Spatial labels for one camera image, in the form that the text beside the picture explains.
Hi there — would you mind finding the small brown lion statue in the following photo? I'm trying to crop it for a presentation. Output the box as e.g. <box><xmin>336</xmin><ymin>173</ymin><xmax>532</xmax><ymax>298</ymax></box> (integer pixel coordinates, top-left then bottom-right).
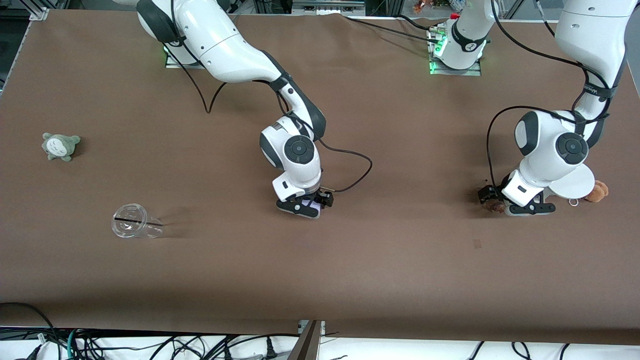
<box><xmin>483</xmin><ymin>180</ymin><xmax>507</xmax><ymax>214</ymax></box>

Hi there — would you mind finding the brown plush toy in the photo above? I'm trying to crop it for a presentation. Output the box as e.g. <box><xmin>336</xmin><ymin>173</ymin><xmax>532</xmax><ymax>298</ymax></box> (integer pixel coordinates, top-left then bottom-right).
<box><xmin>584</xmin><ymin>180</ymin><xmax>610</xmax><ymax>203</ymax></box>

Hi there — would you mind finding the aluminium profile beam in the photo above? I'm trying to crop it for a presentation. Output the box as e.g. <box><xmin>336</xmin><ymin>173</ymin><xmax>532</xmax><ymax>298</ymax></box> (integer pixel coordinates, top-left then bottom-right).
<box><xmin>286</xmin><ymin>319</ymin><xmax>327</xmax><ymax>360</ymax></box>

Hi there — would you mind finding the black drinking straw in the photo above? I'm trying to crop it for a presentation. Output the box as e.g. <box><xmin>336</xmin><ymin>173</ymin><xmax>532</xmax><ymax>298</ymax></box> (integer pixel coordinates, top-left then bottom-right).
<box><xmin>114</xmin><ymin>216</ymin><xmax>164</xmax><ymax>227</ymax></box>

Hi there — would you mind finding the clear plastic cup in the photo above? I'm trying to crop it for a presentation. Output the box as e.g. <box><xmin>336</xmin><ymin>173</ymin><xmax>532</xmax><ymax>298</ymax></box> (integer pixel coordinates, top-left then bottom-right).
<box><xmin>111</xmin><ymin>203</ymin><xmax>165</xmax><ymax>239</ymax></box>

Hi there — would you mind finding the grey metal box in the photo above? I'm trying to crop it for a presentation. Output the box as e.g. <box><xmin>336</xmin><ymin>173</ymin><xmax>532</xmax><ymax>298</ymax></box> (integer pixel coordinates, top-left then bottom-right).
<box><xmin>292</xmin><ymin>0</ymin><xmax>366</xmax><ymax>13</ymax></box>

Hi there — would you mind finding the grey plush toy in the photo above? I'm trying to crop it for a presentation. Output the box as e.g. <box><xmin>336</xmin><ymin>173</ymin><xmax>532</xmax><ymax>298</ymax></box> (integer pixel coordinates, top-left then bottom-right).
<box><xmin>41</xmin><ymin>132</ymin><xmax>82</xmax><ymax>163</ymax></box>

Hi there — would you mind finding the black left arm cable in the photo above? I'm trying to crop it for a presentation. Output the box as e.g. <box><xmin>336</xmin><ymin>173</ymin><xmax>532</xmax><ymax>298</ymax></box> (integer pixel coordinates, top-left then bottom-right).
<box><xmin>485</xmin><ymin>0</ymin><xmax>614</xmax><ymax>189</ymax></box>

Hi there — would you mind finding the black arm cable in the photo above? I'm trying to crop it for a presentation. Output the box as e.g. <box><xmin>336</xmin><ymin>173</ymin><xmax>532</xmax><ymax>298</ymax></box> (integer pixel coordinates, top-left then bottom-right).
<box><xmin>170</xmin><ymin>0</ymin><xmax>374</xmax><ymax>194</ymax></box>
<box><xmin>485</xmin><ymin>0</ymin><xmax>614</xmax><ymax>189</ymax></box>

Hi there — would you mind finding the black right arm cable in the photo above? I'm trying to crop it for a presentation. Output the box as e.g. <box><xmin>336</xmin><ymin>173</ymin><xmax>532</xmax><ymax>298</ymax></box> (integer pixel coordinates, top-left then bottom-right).
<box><xmin>170</xmin><ymin>0</ymin><xmax>374</xmax><ymax>194</ymax></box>

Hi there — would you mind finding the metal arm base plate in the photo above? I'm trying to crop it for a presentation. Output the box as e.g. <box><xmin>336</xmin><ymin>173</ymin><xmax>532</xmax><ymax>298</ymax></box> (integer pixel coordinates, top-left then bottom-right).
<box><xmin>428</xmin><ymin>27</ymin><xmax>482</xmax><ymax>77</ymax></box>
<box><xmin>165</xmin><ymin>46</ymin><xmax>207</xmax><ymax>70</ymax></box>

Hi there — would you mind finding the long black table cable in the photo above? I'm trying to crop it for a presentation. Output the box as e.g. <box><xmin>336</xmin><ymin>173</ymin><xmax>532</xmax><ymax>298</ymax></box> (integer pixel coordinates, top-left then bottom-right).
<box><xmin>342</xmin><ymin>15</ymin><xmax>442</xmax><ymax>43</ymax></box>

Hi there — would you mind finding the short black table cable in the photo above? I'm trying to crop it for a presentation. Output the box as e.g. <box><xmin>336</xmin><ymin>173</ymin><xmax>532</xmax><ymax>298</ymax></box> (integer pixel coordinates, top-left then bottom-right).
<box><xmin>397</xmin><ymin>13</ymin><xmax>438</xmax><ymax>31</ymax></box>

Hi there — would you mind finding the thick black floor cable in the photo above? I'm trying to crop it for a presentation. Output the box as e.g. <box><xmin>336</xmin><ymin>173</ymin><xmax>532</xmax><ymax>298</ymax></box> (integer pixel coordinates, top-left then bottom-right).
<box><xmin>0</xmin><ymin>301</ymin><xmax>61</xmax><ymax>360</ymax></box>

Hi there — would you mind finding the aluminium frame rail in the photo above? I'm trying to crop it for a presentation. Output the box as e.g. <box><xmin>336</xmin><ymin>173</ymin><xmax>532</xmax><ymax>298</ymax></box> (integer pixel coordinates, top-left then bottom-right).
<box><xmin>0</xmin><ymin>7</ymin><xmax>49</xmax><ymax>96</ymax></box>

